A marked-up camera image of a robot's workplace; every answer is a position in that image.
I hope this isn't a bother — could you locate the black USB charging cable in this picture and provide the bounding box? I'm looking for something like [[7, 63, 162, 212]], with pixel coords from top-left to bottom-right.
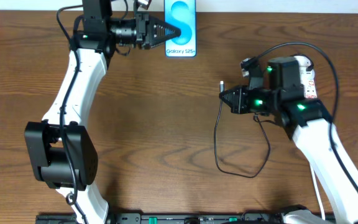
[[213, 80, 279, 179]]

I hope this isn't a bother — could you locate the Galaxy S25+ smartphone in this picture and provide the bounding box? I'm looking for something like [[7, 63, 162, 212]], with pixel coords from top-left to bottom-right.
[[164, 0, 197, 57]]

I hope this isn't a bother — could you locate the white power strip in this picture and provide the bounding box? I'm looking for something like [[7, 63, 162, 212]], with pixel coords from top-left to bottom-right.
[[293, 54, 318, 98]]

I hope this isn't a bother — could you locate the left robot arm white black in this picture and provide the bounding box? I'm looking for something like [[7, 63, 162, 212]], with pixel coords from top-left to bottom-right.
[[24, 0, 181, 223]]

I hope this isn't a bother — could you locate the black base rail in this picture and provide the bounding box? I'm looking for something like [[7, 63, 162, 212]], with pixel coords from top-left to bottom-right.
[[35, 212, 338, 224]]

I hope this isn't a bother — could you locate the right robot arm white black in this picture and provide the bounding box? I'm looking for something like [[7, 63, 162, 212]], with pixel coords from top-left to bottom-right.
[[219, 54, 358, 223]]

